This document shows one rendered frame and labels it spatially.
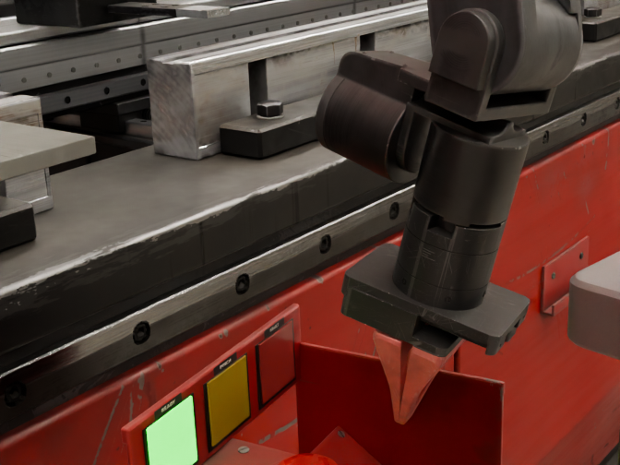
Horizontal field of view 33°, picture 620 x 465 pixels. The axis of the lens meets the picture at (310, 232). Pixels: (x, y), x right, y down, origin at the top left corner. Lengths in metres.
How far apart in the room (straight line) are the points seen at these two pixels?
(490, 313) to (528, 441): 0.91
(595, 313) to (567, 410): 1.41
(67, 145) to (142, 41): 0.74
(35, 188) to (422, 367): 0.39
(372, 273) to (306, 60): 0.53
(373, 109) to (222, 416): 0.22
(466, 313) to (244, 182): 0.36
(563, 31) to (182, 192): 0.43
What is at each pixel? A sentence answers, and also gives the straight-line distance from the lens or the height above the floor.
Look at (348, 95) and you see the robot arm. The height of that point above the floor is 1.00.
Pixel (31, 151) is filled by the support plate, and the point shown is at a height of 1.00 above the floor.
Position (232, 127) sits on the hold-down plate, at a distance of 1.01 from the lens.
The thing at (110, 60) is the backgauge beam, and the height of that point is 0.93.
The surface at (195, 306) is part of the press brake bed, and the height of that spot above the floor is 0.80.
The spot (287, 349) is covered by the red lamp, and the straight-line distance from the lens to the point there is 0.74.
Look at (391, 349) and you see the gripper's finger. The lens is 0.63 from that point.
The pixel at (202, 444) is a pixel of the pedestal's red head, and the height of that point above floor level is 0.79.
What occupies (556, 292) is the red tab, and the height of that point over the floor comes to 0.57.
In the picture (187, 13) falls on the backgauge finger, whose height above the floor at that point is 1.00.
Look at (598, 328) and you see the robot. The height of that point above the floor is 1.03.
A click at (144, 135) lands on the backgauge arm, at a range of 1.28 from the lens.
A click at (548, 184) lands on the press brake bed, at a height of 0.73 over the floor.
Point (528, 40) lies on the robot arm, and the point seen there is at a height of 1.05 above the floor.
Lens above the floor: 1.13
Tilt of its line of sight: 19 degrees down
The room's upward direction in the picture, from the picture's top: 2 degrees counter-clockwise
